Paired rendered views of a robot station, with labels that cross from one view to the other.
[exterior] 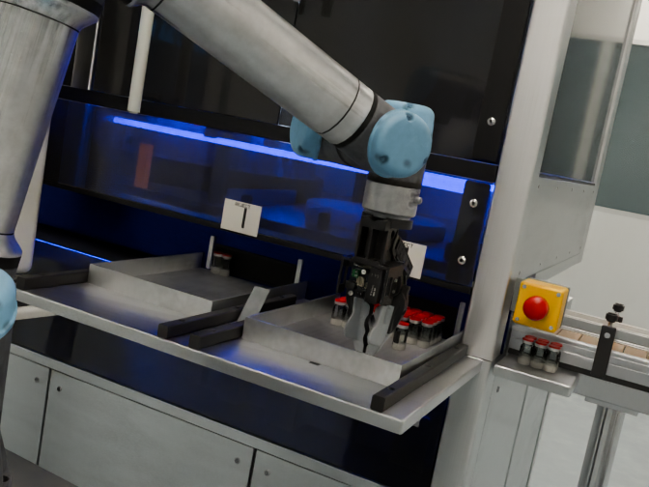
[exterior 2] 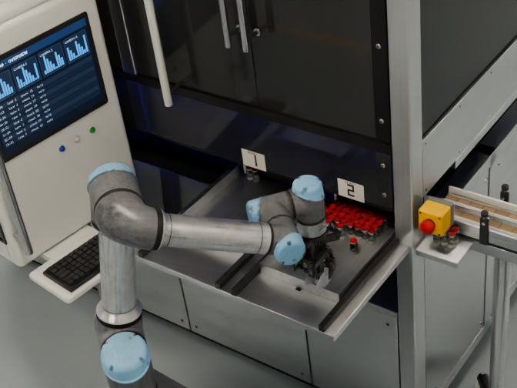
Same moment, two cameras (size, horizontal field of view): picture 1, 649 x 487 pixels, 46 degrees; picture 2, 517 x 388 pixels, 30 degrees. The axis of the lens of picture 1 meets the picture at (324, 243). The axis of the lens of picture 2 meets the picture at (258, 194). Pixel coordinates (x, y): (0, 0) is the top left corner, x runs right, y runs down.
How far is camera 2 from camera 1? 173 cm
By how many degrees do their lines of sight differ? 32
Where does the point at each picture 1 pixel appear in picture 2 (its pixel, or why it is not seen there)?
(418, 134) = (295, 249)
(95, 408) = not seen: hidden behind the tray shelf
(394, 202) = (310, 232)
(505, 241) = (405, 187)
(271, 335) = (275, 273)
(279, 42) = (218, 241)
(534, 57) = (396, 88)
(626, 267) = not seen: outside the picture
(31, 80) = (123, 259)
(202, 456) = not seen: hidden behind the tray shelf
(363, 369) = (321, 293)
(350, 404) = (309, 327)
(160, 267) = (214, 192)
